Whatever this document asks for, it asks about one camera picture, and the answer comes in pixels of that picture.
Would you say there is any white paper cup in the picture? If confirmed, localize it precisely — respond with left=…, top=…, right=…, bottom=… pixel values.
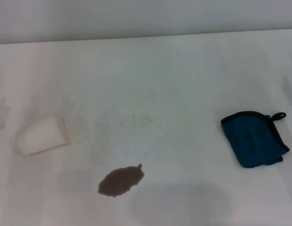
left=17, top=110, right=71, bottom=156

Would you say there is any dark brown water stain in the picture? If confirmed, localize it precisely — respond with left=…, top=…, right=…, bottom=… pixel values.
left=97, top=163, right=145, bottom=198

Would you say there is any blue rag with black trim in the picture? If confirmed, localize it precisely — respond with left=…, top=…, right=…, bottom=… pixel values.
left=220, top=111, right=291, bottom=169

